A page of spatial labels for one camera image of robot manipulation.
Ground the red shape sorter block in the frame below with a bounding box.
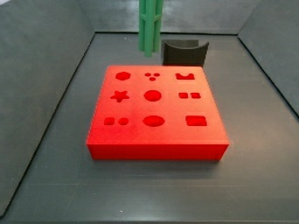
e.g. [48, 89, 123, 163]
[87, 66, 230, 161]

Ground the black curved block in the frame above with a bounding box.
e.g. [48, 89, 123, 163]
[162, 39, 210, 67]

